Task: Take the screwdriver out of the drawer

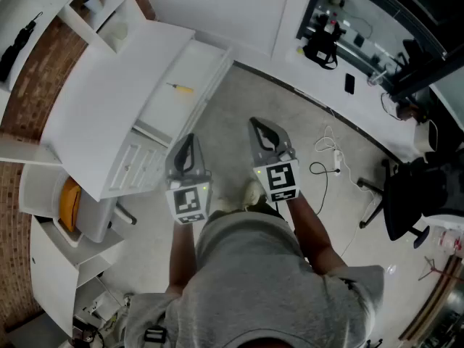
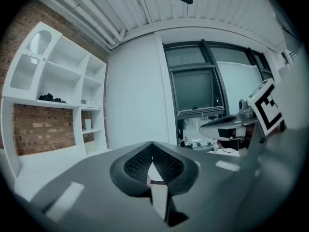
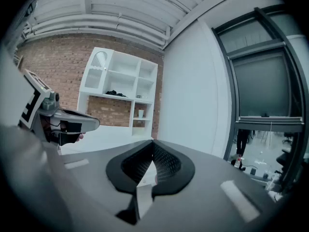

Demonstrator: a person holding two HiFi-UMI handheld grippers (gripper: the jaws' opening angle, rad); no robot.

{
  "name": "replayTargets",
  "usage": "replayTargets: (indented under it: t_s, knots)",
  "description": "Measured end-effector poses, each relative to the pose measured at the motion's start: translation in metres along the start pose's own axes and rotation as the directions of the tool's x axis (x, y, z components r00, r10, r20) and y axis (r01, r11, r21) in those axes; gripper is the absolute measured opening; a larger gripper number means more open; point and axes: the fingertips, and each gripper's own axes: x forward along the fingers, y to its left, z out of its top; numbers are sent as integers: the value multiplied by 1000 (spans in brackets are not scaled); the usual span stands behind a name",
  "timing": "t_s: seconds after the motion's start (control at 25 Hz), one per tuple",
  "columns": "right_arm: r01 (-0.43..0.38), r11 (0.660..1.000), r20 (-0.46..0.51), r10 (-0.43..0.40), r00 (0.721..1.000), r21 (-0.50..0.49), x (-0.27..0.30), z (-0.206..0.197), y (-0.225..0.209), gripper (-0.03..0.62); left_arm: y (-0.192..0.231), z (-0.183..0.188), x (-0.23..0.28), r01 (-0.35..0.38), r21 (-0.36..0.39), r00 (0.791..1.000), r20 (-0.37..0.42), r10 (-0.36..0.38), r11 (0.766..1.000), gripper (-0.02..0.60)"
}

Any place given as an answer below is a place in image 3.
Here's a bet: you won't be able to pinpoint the person's left hand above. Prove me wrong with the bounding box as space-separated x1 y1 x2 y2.
44 129 84 146

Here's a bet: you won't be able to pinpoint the black office chair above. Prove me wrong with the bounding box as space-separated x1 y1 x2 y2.
281 131 294 145

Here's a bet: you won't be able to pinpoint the dark metal window frame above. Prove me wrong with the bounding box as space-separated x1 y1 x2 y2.
211 5 309 198

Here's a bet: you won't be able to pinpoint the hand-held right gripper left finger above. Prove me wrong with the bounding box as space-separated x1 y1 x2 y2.
105 139 154 195

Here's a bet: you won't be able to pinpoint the white ceiling pipes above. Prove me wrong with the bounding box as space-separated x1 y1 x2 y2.
24 13 171 50

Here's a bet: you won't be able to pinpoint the grey roller blind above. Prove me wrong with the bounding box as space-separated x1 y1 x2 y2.
231 54 292 118

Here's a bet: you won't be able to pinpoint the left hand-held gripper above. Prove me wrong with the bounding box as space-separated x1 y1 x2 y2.
17 69 100 147

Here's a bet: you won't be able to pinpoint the black cloth bundle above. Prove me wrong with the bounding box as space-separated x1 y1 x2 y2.
105 89 128 98

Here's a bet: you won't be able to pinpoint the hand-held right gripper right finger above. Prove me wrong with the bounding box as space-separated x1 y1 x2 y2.
151 139 196 196

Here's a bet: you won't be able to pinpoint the white shelf cabinet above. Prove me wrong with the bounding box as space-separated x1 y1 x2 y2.
77 46 159 139

